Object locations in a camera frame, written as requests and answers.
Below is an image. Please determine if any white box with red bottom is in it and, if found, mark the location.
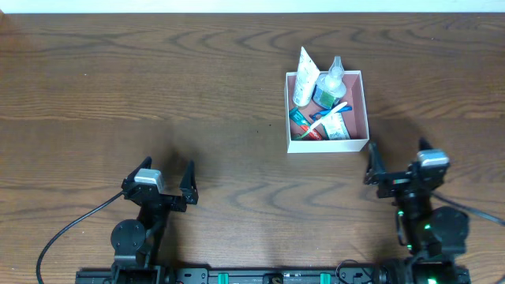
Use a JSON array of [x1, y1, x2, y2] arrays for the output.
[[284, 70, 370, 154]]

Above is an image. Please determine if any clear pump bottle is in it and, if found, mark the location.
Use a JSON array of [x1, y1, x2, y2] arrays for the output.
[[312, 56, 346, 109]]

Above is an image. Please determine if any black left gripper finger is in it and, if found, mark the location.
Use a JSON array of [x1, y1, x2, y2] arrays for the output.
[[122, 156, 152, 190], [179, 160, 198, 204]]

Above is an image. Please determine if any blue disposable razor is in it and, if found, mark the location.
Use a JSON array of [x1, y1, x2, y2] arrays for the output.
[[309, 106, 353, 121]]

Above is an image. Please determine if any small white green packet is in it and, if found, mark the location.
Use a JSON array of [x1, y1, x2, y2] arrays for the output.
[[322, 113, 350, 140]]

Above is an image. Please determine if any green toothpaste tube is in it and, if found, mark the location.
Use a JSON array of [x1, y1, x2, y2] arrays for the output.
[[288, 107, 323, 140]]

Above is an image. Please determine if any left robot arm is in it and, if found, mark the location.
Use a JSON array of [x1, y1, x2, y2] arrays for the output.
[[105, 156, 199, 284]]

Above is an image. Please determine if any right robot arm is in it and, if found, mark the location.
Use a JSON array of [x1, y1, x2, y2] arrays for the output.
[[364, 138, 471, 284]]

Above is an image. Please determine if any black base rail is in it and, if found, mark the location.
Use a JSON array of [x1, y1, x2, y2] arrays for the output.
[[75, 265, 407, 284]]

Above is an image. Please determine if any white lotion tube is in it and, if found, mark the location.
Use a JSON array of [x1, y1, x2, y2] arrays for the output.
[[293, 47, 320, 107]]

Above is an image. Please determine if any green white toothbrush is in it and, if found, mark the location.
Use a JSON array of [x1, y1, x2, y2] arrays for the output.
[[305, 103, 348, 140]]

